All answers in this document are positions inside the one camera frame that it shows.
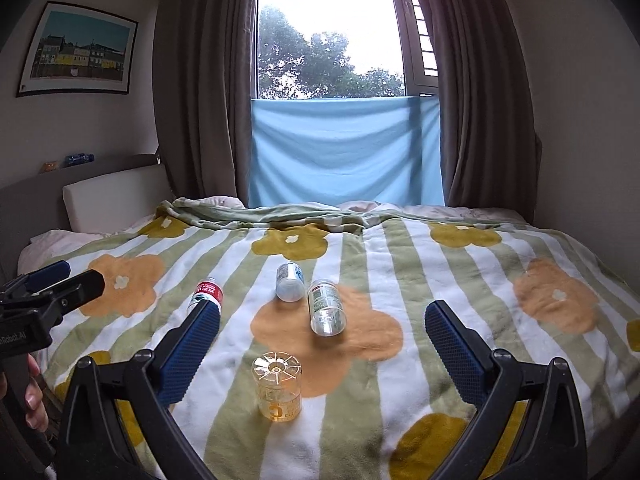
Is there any person's left hand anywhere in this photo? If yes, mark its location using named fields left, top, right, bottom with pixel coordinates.
left=0, top=353, right=51, bottom=434

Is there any light blue cloth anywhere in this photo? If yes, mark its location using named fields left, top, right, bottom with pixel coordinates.
left=248, top=96, right=446, bottom=208

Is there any window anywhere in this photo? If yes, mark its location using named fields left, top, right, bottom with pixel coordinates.
left=256, top=0, right=441, bottom=101

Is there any clear yellowish plastic cup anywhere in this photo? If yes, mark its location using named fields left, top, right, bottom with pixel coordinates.
left=251, top=351, right=303, bottom=422

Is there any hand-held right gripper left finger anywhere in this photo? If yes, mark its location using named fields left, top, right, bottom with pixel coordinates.
left=55, top=300, right=222, bottom=480

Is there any grey bed headboard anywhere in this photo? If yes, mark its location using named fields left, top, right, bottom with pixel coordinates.
left=0, top=153, right=162, bottom=286

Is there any white pillow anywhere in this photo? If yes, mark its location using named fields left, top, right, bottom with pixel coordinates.
left=17, top=212, right=158, bottom=273

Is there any white headboard cushion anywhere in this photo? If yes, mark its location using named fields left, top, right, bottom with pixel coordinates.
left=62, top=163, right=171, bottom=233

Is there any brown curtain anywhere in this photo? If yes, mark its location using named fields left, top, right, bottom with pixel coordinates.
left=152, top=0, right=261, bottom=208
left=382, top=0, right=543, bottom=208

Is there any striped flower print blanket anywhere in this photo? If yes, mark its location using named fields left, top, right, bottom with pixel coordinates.
left=30, top=199, right=640, bottom=480

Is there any framed houses picture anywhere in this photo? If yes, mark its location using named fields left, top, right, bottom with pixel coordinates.
left=15, top=1, right=140, bottom=98

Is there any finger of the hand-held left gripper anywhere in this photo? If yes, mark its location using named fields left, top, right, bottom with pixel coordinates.
left=14, top=259, right=72, bottom=297
left=0, top=268, right=107, bottom=322

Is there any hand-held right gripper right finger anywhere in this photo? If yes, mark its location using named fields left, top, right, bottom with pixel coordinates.
left=424, top=300, right=589, bottom=480

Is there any clear bottle green label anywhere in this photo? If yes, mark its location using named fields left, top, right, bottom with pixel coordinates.
left=306, top=278, right=348, bottom=337

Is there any white bottle blue label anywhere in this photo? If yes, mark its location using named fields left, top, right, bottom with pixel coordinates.
left=275, top=262, right=305, bottom=303

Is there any clear bottle red label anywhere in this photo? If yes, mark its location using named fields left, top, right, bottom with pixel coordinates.
left=187, top=277, right=222, bottom=317

